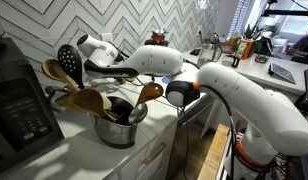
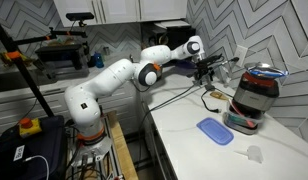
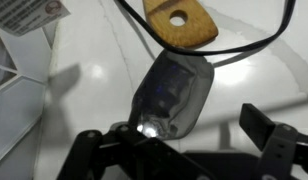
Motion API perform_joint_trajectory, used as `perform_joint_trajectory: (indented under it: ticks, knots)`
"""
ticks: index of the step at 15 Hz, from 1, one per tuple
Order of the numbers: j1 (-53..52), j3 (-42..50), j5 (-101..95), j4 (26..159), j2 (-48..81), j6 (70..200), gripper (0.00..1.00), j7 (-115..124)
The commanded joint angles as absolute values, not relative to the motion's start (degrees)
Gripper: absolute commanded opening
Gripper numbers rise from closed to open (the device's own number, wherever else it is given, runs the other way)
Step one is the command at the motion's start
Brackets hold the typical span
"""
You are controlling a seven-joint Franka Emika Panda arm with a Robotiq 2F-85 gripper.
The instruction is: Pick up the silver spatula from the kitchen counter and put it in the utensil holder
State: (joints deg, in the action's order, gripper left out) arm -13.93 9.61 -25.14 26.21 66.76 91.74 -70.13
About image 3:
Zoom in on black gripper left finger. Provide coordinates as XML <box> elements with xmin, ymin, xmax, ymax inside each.
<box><xmin>57</xmin><ymin>124</ymin><xmax>216</xmax><ymax>180</ymax></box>

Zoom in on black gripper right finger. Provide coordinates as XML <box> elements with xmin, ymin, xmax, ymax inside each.
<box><xmin>239</xmin><ymin>102</ymin><xmax>308</xmax><ymax>180</ymax></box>

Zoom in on wooden spatula with hole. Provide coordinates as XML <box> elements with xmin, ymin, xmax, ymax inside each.
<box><xmin>142</xmin><ymin>0</ymin><xmax>219</xmax><ymax>49</ymax></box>

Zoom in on white printed label tag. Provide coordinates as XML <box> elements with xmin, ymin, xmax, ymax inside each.
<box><xmin>0</xmin><ymin>0</ymin><xmax>72</xmax><ymax>37</ymax></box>

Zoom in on black cord with plug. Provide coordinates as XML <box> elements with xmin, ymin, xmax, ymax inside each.
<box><xmin>117</xmin><ymin>0</ymin><xmax>297</xmax><ymax>57</ymax></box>

